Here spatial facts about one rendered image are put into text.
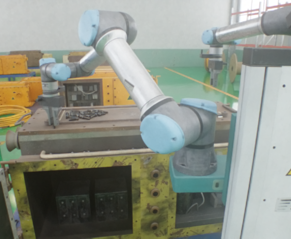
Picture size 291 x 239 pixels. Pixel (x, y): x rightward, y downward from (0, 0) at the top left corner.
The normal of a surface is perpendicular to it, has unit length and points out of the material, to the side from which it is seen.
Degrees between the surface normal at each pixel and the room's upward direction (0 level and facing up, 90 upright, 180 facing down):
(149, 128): 95
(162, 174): 90
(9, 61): 90
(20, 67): 90
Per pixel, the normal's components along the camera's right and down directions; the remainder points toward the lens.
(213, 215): 0.00, -0.95
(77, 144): 0.16, 0.30
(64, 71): 0.71, 0.21
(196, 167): -0.11, 0.00
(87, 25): -0.76, 0.11
